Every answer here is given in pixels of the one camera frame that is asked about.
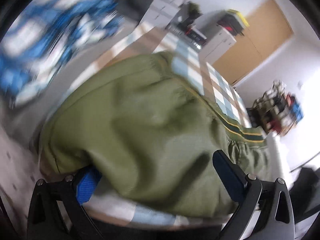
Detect silver suitcase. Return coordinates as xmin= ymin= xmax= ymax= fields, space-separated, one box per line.
xmin=165 ymin=22 xmax=207 ymax=51

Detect olive green leather jacket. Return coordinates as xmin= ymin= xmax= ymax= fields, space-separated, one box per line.
xmin=39 ymin=51 xmax=271 ymax=218

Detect green flower bouquet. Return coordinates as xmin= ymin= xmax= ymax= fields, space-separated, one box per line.
xmin=184 ymin=2 xmax=202 ymax=26

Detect checkered bed sheet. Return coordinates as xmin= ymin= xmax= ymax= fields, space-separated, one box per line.
xmin=73 ymin=23 xmax=251 ymax=229

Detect stacked shoe boxes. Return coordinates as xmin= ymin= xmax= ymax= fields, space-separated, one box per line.
xmin=217 ymin=9 xmax=249 ymax=37

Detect wooden door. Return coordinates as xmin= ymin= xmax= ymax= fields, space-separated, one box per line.
xmin=213 ymin=0 xmax=294 ymax=85

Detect wooden shoe rack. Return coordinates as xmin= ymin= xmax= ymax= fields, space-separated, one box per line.
xmin=247 ymin=80 xmax=304 ymax=137

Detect white drawer desk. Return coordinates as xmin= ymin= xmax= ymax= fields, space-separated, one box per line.
xmin=129 ymin=0 xmax=185 ymax=28

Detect blue white plaid garment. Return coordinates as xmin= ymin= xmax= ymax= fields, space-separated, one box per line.
xmin=1 ymin=0 xmax=123 ymax=108

